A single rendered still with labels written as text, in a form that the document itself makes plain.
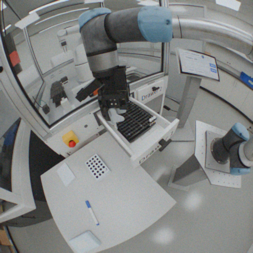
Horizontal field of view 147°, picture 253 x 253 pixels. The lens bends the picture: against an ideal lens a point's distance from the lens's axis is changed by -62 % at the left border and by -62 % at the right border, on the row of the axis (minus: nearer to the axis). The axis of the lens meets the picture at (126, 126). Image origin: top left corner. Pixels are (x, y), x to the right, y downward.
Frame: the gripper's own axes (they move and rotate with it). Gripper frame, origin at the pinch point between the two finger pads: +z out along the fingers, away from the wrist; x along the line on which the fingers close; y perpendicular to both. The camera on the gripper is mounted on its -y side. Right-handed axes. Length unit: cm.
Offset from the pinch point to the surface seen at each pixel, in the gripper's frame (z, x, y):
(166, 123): 10.6, 9.6, 23.2
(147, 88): 7.3, 38.5, 13.9
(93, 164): 19.2, -12.4, -11.8
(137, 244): 99, -92, 21
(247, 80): 1, 171, 300
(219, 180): 23, -20, 60
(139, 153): 6.2, -9.6, 10.8
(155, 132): 15.4, 6.8, 18.3
